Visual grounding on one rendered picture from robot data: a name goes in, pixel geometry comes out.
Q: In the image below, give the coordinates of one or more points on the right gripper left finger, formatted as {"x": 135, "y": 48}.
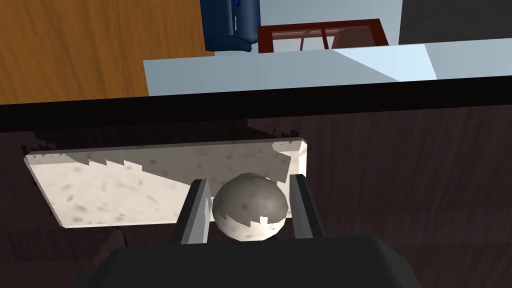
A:
{"x": 196, "y": 214}

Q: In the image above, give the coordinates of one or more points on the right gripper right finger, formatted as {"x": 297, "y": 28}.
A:
{"x": 304, "y": 212}

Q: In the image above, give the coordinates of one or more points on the white marble ball knob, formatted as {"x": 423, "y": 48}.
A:
{"x": 250, "y": 208}

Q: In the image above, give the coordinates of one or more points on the white marble drawer front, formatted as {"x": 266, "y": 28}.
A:
{"x": 116, "y": 192}

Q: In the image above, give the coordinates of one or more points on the red brown wooden chair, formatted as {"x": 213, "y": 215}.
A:
{"x": 320, "y": 34}

